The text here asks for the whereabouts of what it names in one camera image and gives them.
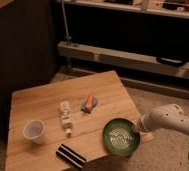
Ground green ceramic bowl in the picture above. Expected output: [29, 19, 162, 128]
[102, 118, 140, 157]

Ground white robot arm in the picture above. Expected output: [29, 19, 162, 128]
[133, 104, 189, 136]

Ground white plastic bottle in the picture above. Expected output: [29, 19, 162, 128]
[60, 101, 72, 137]

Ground metal vertical pole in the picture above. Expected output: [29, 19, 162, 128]
[61, 0, 72, 45]

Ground black white striped cloth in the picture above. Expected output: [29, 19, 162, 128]
[56, 144, 87, 169]

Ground white plastic cup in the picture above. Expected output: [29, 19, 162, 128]
[23, 120, 44, 144]

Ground upper shelf board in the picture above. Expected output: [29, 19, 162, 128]
[55, 0, 189, 19]

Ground dark wooden cabinet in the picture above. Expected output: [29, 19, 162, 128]
[0, 0, 56, 138]

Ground wooden lower shelf beam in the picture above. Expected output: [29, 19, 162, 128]
[57, 41, 189, 79]

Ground black handle on shelf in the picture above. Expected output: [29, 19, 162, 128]
[156, 57, 187, 67]

